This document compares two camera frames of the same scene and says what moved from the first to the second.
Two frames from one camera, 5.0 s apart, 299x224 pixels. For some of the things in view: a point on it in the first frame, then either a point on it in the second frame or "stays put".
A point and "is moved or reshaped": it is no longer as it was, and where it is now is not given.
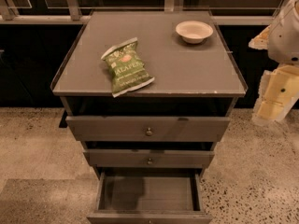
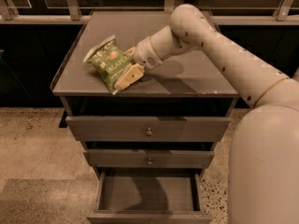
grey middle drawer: (139, 159) stays put
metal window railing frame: (71, 5) stays put
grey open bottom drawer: (149, 198) stays put
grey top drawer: (148, 129) stays put
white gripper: (285, 42) to (144, 55)
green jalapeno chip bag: (126, 68) is moved or reshaped
